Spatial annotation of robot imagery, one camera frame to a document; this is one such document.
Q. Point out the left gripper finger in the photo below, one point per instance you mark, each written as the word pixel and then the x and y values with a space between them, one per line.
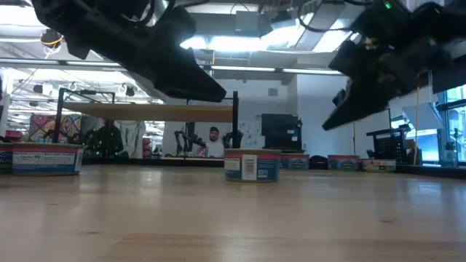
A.
pixel 182 80

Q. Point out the background black robot arm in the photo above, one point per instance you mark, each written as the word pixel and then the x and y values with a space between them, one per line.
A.
pixel 103 140
pixel 233 139
pixel 183 140

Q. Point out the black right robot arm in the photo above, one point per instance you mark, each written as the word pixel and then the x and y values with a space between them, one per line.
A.
pixel 444 18

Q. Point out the wooden shelf board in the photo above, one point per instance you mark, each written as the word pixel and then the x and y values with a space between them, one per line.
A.
pixel 145 113

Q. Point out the wooden raised shelf platform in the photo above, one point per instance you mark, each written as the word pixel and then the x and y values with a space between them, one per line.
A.
pixel 58 116

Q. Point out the white board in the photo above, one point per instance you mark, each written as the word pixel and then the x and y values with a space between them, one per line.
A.
pixel 371 138

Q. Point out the Bumble Bee tuna can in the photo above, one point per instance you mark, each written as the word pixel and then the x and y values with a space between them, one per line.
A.
pixel 378 166

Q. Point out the black monitor cart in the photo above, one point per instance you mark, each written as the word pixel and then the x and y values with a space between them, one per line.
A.
pixel 280 127

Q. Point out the white angled panel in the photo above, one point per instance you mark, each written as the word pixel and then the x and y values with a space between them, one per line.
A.
pixel 424 116

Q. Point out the long ceiling light strip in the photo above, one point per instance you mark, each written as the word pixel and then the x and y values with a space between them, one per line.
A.
pixel 255 68
pixel 36 62

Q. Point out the person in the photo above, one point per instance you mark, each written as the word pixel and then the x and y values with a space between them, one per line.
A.
pixel 215 147

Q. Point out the white hanging garment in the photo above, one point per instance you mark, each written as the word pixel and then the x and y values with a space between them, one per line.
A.
pixel 131 136

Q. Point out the grey ceiling box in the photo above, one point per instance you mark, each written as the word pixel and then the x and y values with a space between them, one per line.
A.
pixel 251 22

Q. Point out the glass window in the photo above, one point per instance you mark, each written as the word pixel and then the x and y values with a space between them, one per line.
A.
pixel 457 138

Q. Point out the colourful patterned cloth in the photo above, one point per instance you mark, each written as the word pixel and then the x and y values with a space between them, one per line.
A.
pixel 43 125

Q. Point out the grey wall vent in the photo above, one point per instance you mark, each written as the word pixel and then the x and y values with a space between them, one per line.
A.
pixel 272 92

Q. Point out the white wall poster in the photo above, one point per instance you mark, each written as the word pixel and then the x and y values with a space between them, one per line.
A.
pixel 251 136

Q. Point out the black aluminium table frame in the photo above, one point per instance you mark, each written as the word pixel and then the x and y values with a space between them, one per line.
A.
pixel 145 162

